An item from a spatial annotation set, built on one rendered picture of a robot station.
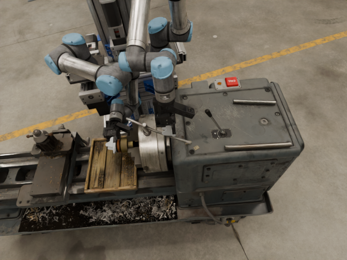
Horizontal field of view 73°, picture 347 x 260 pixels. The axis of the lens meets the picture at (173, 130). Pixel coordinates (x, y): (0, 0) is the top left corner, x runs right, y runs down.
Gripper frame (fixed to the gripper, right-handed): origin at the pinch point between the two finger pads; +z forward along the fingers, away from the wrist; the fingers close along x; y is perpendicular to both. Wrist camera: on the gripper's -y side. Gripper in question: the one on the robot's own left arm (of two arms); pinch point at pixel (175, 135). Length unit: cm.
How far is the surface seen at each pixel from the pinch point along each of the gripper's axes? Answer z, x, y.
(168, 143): 12.0, -7.5, 4.1
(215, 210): 78, -4, -21
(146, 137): 6.0, -6.4, 14.0
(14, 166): 38, -26, 105
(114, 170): 39, -15, 39
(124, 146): 16.3, -12.1, 27.4
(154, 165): 19.2, 0.2, 11.7
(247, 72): 85, -195, -98
